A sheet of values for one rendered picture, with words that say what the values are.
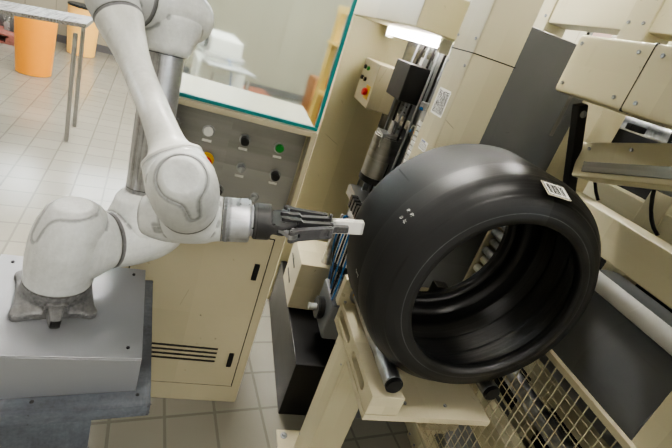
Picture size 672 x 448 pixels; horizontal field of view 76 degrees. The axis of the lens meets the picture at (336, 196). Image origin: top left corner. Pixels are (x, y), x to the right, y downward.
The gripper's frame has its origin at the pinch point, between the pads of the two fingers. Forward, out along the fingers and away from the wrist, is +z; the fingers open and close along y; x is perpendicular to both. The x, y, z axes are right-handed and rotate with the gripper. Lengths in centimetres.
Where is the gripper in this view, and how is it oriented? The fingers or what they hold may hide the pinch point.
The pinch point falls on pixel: (347, 226)
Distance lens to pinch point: 92.7
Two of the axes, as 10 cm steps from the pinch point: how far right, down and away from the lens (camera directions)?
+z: 9.7, 0.8, 2.4
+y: -1.9, -4.2, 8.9
